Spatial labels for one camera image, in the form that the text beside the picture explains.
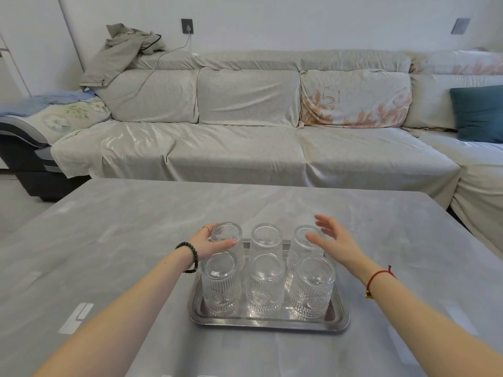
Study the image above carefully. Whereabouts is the person's left hand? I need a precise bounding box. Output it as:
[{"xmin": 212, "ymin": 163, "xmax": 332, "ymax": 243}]
[{"xmin": 189, "ymin": 224, "xmax": 238, "ymax": 268}]

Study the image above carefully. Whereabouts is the person's right hand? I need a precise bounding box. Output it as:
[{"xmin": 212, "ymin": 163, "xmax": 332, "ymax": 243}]
[{"xmin": 306, "ymin": 214, "xmax": 379, "ymax": 280}]

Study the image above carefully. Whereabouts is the clear ribbed tumbler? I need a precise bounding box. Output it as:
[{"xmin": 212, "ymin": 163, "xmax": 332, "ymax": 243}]
[{"xmin": 211, "ymin": 221, "xmax": 246, "ymax": 271}]

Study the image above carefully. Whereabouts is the person's right forearm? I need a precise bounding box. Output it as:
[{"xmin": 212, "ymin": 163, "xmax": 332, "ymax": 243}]
[{"xmin": 356, "ymin": 260, "xmax": 503, "ymax": 377}]

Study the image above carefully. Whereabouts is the person's left forearm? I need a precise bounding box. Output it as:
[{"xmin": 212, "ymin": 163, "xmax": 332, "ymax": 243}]
[{"xmin": 33, "ymin": 247, "xmax": 198, "ymax": 377}]

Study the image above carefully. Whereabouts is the set of clear ribbed glasses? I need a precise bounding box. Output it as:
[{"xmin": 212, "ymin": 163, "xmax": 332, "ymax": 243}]
[{"xmin": 201, "ymin": 224, "xmax": 337, "ymax": 321}]

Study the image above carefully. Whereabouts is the silver metal tray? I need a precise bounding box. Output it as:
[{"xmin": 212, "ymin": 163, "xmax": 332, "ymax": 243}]
[{"xmin": 188, "ymin": 239, "xmax": 351, "ymax": 334}]

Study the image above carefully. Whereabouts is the beige covered sofa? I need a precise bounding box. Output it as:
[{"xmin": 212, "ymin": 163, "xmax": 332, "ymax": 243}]
[{"xmin": 50, "ymin": 48, "xmax": 503, "ymax": 257}]

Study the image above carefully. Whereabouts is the floral beige back cushion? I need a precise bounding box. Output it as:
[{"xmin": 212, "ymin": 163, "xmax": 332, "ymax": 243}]
[{"xmin": 299, "ymin": 69, "xmax": 413, "ymax": 129}]

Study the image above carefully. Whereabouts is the plain beige back cushion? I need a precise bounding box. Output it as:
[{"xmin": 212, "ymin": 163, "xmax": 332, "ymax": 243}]
[
  {"xmin": 196, "ymin": 68, "xmax": 302, "ymax": 128},
  {"xmin": 95, "ymin": 69, "xmax": 199, "ymax": 124}
]

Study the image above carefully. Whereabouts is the floral green white cloth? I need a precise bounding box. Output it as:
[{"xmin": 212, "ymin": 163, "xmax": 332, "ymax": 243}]
[{"xmin": 23, "ymin": 98, "xmax": 113, "ymax": 145}]

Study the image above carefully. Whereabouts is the teal throw pillow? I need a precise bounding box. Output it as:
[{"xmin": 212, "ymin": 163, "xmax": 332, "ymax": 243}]
[{"xmin": 450, "ymin": 85, "xmax": 503, "ymax": 144}]

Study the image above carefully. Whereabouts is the black grey sofa armrest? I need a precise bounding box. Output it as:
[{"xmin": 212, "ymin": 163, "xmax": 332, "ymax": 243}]
[{"xmin": 0, "ymin": 115, "xmax": 92, "ymax": 203}]

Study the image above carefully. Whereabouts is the khaki jacket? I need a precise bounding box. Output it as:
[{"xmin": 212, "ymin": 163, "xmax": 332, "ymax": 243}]
[{"xmin": 80, "ymin": 23, "xmax": 168, "ymax": 89}]

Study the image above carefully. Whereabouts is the light blue cloth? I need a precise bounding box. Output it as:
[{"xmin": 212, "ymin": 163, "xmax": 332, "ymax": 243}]
[{"xmin": 0, "ymin": 89, "xmax": 97, "ymax": 117}]

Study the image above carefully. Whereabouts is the white door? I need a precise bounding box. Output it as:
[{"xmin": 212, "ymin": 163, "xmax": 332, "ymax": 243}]
[{"xmin": 0, "ymin": 0, "xmax": 85, "ymax": 100}]

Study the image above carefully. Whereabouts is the black beaded bracelet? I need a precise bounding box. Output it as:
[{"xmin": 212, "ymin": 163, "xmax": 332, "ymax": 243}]
[{"xmin": 175, "ymin": 242, "xmax": 200, "ymax": 274}]

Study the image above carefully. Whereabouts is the red string bracelet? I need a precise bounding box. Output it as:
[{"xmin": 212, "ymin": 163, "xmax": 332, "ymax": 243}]
[{"xmin": 364, "ymin": 265, "xmax": 398, "ymax": 300}]

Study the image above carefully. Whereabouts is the white charging cable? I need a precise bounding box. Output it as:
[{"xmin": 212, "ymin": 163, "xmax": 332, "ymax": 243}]
[{"xmin": 105, "ymin": 33, "xmax": 192, "ymax": 103}]

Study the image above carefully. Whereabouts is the grey wall switch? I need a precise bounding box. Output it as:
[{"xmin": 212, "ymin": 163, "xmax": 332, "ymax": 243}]
[{"xmin": 451, "ymin": 17, "xmax": 471, "ymax": 36}]

